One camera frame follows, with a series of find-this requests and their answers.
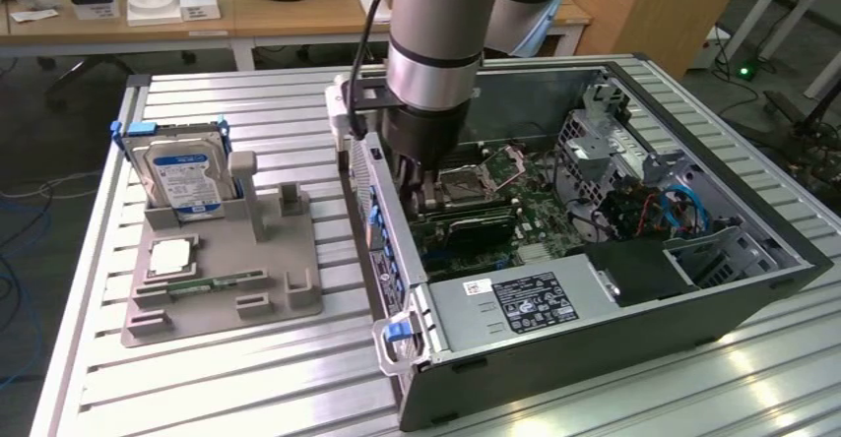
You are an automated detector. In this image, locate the plain white box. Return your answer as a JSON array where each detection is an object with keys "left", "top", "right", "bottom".
[{"left": 178, "top": 0, "right": 221, "bottom": 23}]

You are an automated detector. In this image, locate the white paper slip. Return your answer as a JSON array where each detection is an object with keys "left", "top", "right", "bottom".
[{"left": 8, "top": 7, "right": 62, "bottom": 23}]

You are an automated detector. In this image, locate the metal disk bay cage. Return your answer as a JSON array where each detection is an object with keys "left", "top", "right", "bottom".
[{"left": 556, "top": 106, "right": 658, "bottom": 197}]

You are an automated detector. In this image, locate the hard disk in blue caddy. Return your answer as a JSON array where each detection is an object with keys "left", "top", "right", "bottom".
[{"left": 110, "top": 120, "right": 239, "bottom": 221}]

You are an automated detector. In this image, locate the grey power supply unit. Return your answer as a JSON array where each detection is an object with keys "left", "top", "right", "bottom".
[{"left": 426, "top": 254, "right": 624, "bottom": 352}]

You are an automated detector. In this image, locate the installed RAM stick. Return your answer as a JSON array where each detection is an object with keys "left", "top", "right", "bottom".
[{"left": 433, "top": 200, "right": 518, "bottom": 219}]

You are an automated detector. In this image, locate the metal socket cover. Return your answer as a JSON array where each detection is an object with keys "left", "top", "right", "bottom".
[{"left": 481, "top": 145, "right": 529, "bottom": 183}]

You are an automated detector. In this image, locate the green RAM stick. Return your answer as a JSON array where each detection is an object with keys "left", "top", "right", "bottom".
[{"left": 166, "top": 273, "right": 255, "bottom": 297}]

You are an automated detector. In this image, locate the black office chair base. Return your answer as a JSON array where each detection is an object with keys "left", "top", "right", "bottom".
[{"left": 38, "top": 50, "right": 200, "bottom": 109}]

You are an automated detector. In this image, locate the wrist camera on white mount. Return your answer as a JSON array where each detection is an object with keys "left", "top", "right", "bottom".
[{"left": 325, "top": 75, "right": 403, "bottom": 139}]

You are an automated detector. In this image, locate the black and white box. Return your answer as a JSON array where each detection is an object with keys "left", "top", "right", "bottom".
[{"left": 64, "top": 0, "right": 122, "bottom": 22}]

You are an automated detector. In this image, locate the silver CPU chip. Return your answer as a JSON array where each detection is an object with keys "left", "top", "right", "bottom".
[{"left": 146, "top": 240, "right": 196, "bottom": 276}]

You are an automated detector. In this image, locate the green motherboard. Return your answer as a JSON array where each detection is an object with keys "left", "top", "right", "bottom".
[{"left": 378, "top": 129, "right": 588, "bottom": 281}]

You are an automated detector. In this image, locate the black floor stand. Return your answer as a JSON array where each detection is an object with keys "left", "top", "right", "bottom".
[{"left": 761, "top": 62, "right": 841, "bottom": 183}]

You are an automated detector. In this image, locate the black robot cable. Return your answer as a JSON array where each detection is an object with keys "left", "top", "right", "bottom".
[{"left": 347, "top": 0, "right": 397, "bottom": 139}]

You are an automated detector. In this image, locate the graphics card with metal bracket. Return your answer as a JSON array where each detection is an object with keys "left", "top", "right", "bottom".
[{"left": 411, "top": 200, "right": 518, "bottom": 250}]

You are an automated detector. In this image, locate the white box with round dish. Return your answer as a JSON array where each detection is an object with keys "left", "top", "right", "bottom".
[{"left": 126, "top": 0, "right": 186, "bottom": 28}]

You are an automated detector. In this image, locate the blue wire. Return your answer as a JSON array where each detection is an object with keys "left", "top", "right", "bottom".
[{"left": 661, "top": 186, "right": 713, "bottom": 237}]

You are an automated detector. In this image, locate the white paper stack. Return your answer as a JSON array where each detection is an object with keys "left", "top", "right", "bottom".
[{"left": 357, "top": 0, "right": 395, "bottom": 26}]

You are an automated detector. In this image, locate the CPU socket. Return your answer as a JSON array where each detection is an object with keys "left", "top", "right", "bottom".
[{"left": 439, "top": 165, "right": 491, "bottom": 208}]

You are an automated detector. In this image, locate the wooden cabinet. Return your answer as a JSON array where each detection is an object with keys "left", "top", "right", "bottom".
[{"left": 545, "top": 0, "right": 754, "bottom": 77}]

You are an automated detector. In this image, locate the white table frame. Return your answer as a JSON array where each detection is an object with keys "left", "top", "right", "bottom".
[{"left": 721, "top": 0, "right": 841, "bottom": 99}]

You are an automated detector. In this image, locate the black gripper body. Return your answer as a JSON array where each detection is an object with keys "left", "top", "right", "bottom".
[{"left": 378, "top": 104, "right": 470, "bottom": 170}]

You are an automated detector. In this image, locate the grey parts rack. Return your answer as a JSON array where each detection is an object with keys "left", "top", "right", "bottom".
[{"left": 120, "top": 151, "right": 326, "bottom": 350}]

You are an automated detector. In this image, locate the white control box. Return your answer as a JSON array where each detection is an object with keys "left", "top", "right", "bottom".
[{"left": 682, "top": 27, "right": 733, "bottom": 79}]

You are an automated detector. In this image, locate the open black PC case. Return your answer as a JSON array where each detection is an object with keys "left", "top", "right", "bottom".
[{"left": 325, "top": 60, "right": 836, "bottom": 433}]

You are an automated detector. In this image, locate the wooden desk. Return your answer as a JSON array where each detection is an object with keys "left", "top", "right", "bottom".
[{"left": 0, "top": 0, "right": 593, "bottom": 72}]

